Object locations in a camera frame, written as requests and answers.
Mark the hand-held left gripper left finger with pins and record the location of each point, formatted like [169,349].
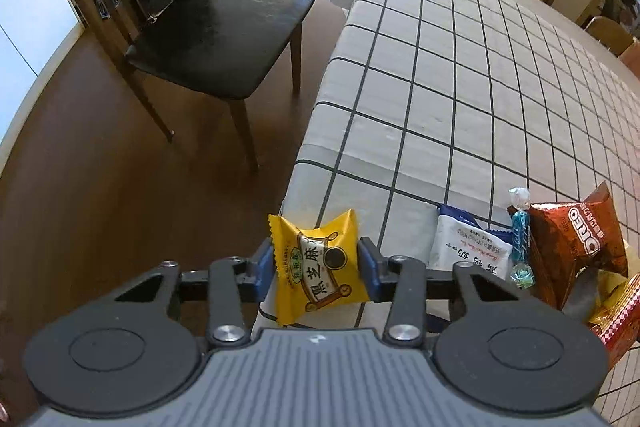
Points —
[265,268]

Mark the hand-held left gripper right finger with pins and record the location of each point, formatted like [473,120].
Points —
[367,269]

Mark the red brown cookie packet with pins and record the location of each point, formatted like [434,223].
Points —
[565,242]

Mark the yellow red snack packet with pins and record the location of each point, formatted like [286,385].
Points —
[622,312]

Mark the white snack packet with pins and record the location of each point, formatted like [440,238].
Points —
[465,247]

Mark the blue wrapped candy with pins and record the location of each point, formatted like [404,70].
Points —
[520,232]

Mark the white checked tablecloth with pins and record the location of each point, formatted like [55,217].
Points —
[450,82]

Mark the wooden chair black seat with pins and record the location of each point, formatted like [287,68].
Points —
[225,37]

